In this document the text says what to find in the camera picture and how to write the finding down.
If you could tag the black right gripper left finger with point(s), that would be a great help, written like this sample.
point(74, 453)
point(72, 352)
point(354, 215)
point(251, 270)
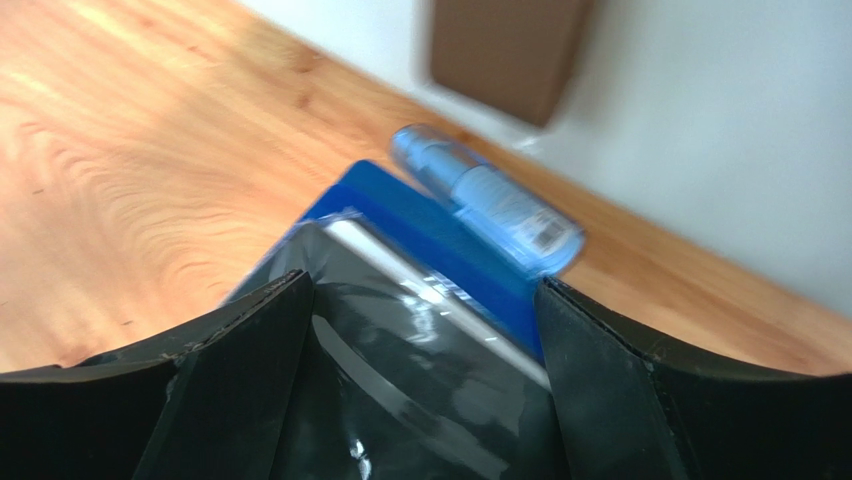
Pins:
point(204, 400)

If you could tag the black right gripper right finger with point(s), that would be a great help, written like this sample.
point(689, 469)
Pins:
point(636, 403)

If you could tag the blue highlighter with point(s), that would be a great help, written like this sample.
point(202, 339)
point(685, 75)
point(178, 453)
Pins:
point(521, 227)

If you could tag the white three drawer organizer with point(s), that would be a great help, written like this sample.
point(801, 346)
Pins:
point(727, 122)

